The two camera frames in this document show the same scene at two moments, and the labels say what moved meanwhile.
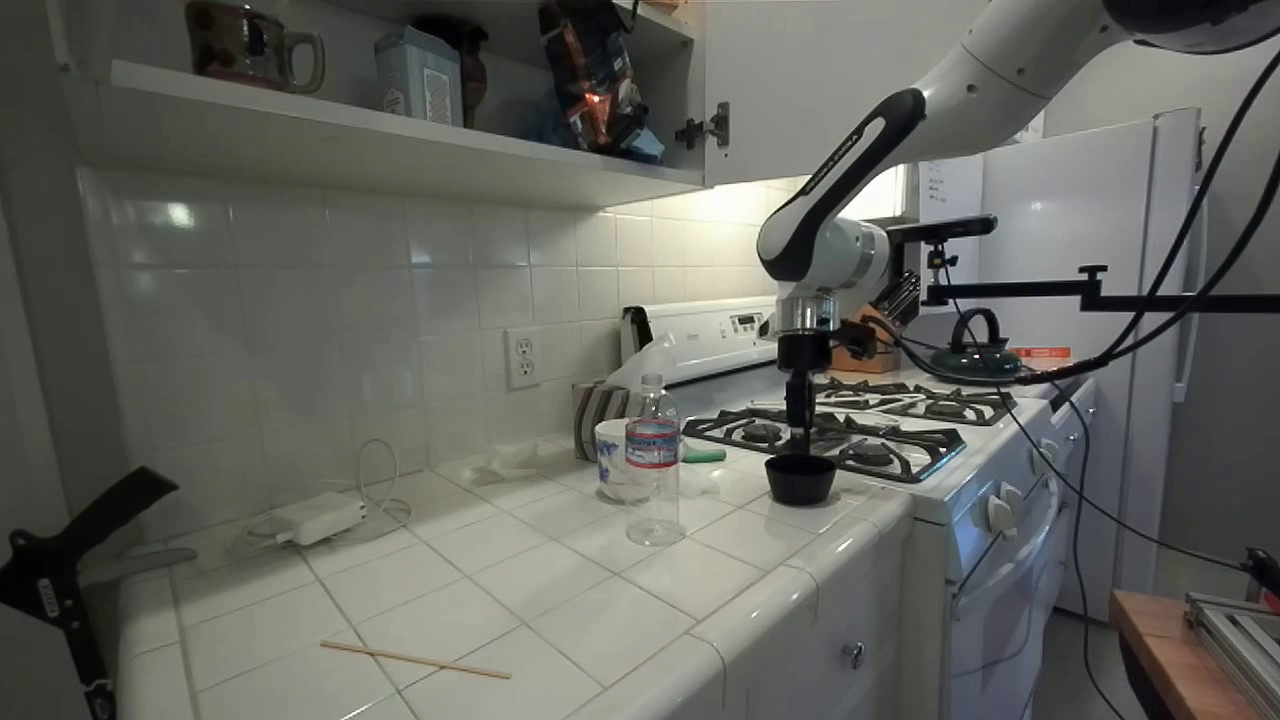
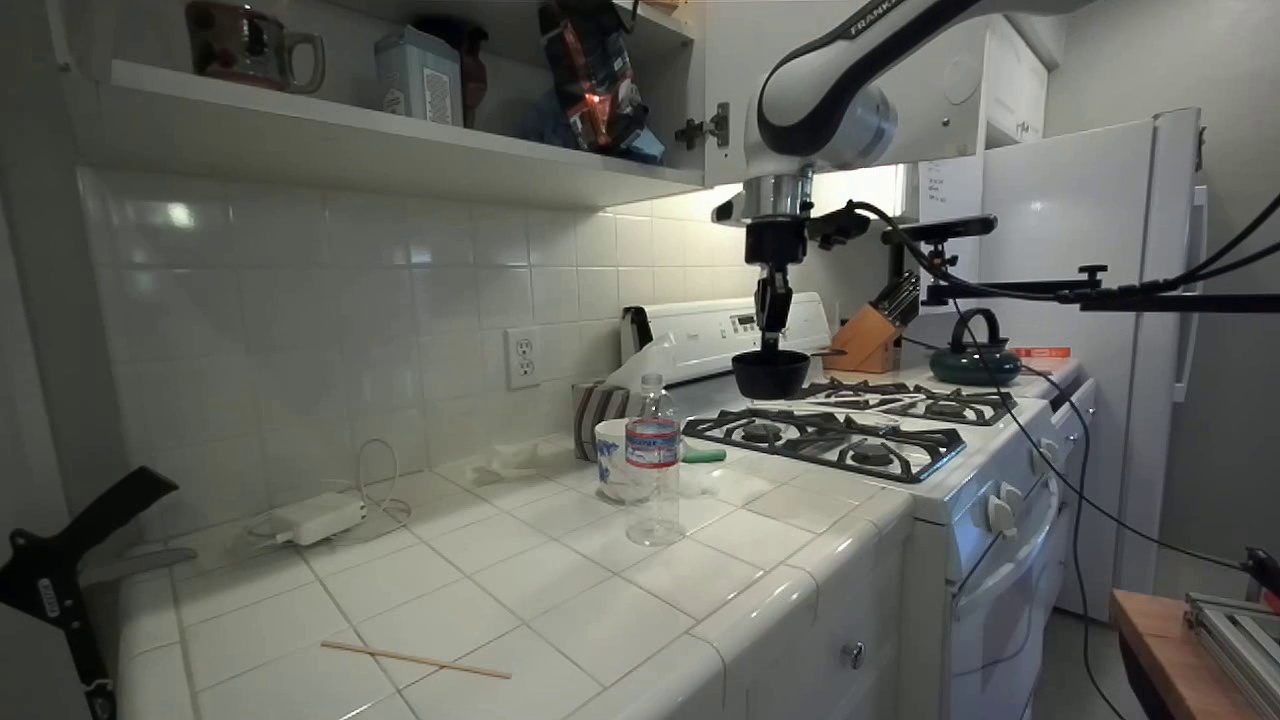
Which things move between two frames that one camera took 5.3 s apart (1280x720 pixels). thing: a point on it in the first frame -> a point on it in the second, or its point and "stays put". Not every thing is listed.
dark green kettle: (971, 361) stays put
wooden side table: (1174, 660) stays put
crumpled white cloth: (313, 519) stays put
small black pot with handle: (803, 476) -> (768, 368)
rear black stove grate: (966, 404) stays put
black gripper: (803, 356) -> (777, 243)
